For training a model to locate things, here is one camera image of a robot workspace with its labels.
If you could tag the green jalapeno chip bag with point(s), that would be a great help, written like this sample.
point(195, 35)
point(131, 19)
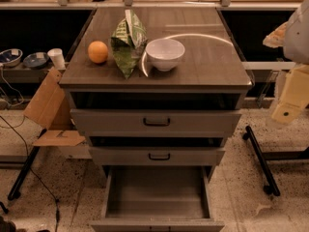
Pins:
point(128, 42)

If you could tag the grey drawer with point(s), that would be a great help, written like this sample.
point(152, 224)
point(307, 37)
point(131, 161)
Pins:
point(155, 123)
point(154, 156)
point(157, 199)

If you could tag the white paper cup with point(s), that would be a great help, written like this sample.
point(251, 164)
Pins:
point(57, 58)

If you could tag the white ceramic bowl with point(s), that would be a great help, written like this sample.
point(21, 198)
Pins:
point(165, 54)

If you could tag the dark blue bowl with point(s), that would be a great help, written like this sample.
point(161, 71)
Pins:
point(36, 61)

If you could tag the grey drawer cabinet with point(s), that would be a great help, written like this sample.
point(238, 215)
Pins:
point(209, 77)

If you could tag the black right table leg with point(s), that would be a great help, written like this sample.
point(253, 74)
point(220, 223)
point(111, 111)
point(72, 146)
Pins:
point(264, 157)

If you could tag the black table leg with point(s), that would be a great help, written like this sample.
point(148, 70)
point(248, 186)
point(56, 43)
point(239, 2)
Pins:
point(26, 167)
point(264, 157)

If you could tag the light patterned bowl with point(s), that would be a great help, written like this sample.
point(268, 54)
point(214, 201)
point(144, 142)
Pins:
point(11, 57)

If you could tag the top grey drawer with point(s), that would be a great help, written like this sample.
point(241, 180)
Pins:
point(155, 123)

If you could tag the black left table leg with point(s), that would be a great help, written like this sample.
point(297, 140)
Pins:
point(26, 167)

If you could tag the orange fruit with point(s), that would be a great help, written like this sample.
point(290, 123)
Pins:
point(98, 52)

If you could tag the brown cardboard box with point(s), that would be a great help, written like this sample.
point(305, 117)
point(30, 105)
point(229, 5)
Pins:
point(50, 109)

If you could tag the middle grey drawer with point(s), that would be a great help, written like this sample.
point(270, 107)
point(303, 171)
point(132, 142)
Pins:
point(154, 156)

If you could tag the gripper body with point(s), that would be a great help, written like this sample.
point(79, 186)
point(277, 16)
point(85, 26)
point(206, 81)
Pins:
point(297, 40)

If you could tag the bottom grey drawer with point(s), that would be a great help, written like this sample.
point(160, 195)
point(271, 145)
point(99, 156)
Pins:
point(157, 199)

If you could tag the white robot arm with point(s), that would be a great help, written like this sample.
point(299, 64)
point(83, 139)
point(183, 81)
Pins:
point(293, 36)

